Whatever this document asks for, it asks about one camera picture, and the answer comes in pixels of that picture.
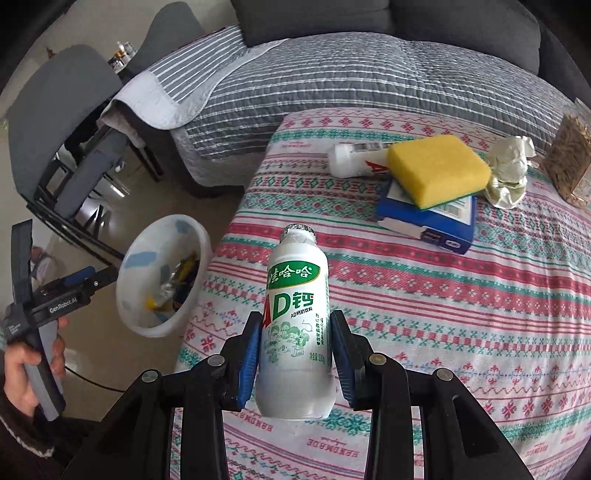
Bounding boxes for crumpled white paper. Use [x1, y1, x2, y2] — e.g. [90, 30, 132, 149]
[482, 136, 539, 210]

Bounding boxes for dark blue cardboard box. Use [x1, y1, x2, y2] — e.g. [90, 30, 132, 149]
[375, 178, 477, 256]

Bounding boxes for grey upholstered chair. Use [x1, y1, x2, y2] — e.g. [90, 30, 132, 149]
[122, 2, 206, 77]
[7, 44, 125, 273]

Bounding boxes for silver wrapper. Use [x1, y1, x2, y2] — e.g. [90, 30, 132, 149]
[157, 270, 183, 301]

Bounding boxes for grey sofa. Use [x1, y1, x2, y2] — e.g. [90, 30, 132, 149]
[99, 0, 591, 199]

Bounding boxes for white drink bottle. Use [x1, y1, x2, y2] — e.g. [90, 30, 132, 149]
[329, 142, 398, 178]
[255, 224, 334, 421]

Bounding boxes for person's left hand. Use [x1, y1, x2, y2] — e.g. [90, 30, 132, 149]
[2, 318, 68, 411]

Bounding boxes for black cable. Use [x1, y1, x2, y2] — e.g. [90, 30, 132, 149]
[62, 364, 127, 394]

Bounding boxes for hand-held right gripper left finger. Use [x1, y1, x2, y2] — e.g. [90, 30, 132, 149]
[60, 310, 264, 480]

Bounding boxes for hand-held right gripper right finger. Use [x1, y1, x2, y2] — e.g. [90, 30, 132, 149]
[329, 309, 539, 480]

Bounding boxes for white plastic bin blue patches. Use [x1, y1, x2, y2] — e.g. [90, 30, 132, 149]
[115, 213, 214, 337]

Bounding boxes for patterned red green tablecloth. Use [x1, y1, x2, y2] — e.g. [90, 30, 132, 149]
[173, 107, 591, 480]

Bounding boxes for grey striped quilt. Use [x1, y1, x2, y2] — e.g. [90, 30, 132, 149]
[99, 23, 587, 188]

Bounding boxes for person's left forearm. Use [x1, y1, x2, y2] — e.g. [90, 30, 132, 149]
[0, 392, 98, 480]

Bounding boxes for yellow sponge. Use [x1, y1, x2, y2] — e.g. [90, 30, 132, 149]
[386, 135, 492, 210]

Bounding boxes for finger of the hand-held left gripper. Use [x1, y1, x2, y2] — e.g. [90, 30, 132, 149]
[62, 267, 120, 291]

